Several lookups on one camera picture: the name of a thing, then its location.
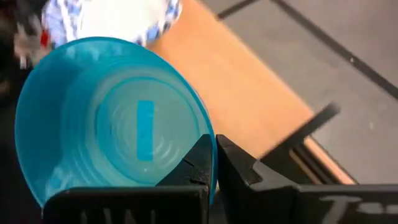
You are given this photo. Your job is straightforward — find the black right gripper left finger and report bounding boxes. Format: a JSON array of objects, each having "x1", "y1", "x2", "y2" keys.
[{"x1": 43, "y1": 134, "x2": 216, "y2": 224}]

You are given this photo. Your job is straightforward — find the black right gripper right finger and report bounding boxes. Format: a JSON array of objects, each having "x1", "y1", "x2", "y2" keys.
[{"x1": 216, "y1": 134, "x2": 398, "y2": 224}]

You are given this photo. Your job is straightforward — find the blue patterned paper bowl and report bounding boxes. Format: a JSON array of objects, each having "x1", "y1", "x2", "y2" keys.
[{"x1": 42, "y1": 0, "x2": 183, "y2": 47}]

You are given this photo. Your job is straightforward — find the teal plastic bowl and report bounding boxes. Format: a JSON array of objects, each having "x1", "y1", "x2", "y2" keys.
[{"x1": 14, "y1": 36, "x2": 218, "y2": 208}]

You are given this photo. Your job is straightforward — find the wooden shelf with black frame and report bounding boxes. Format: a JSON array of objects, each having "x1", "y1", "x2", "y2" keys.
[{"x1": 146, "y1": 0, "x2": 358, "y2": 187}]

